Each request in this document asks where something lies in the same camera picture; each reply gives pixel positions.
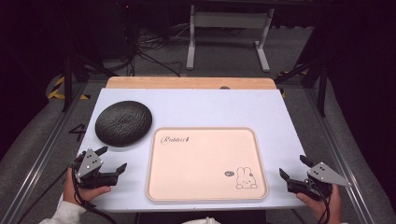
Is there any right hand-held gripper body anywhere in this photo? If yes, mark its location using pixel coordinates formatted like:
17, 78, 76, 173
287, 161, 352, 201

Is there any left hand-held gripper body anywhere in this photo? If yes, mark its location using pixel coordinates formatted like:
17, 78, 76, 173
72, 148, 120, 189

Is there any person's right hand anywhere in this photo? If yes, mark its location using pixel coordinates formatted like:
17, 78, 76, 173
295, 185, 342, 224

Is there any person's left hand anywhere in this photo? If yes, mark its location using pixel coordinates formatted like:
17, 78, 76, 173
63, 169, 112, 205

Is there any black round plate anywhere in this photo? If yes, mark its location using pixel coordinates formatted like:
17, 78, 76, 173
94, 100, 153, 148

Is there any yellow black floor tape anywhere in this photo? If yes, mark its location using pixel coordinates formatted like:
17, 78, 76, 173
277, 68, 310, 78
46, 75, 92, 101

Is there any pink tray with rabbit print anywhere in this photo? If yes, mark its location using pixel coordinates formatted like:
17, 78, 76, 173
145, 126, 269, 203

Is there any black tripod stand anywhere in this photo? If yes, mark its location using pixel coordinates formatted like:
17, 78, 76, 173
59, 52, 118, 114
274, 57, 329, 118

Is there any person's white clothing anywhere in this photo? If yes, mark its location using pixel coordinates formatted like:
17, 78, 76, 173
181, 217, 220, 224

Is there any white table board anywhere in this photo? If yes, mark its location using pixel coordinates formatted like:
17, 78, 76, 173
57, 88, 312, 214

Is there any wooden table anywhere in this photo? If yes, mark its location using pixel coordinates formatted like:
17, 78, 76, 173
106, 76, 278, 91

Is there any aluminium floor rail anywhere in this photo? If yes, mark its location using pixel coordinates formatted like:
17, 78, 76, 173
303, 88, 379, 224
0, 83, 90, 224

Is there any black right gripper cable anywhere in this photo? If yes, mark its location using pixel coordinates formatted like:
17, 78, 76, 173
306, 177, 332, 224

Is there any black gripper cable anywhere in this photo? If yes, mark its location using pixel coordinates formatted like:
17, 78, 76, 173
70, 164, 119, 224
306, 177, 332, 224

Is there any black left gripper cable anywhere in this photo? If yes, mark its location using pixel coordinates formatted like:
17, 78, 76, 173
70, 164, 119, 224

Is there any bundle of black floor cables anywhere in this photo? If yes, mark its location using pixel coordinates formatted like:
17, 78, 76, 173
116, 22, 191, 77

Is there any white metal desk frame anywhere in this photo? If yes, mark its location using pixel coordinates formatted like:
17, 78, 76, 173
186, 4, 276, 73

